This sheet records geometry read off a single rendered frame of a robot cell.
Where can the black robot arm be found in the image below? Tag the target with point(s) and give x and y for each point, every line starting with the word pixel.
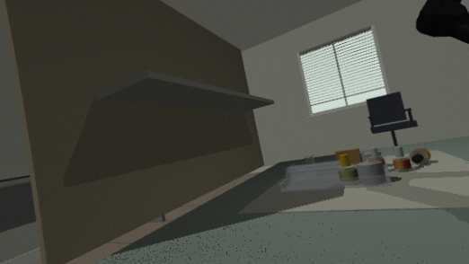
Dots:
pixel 444 18

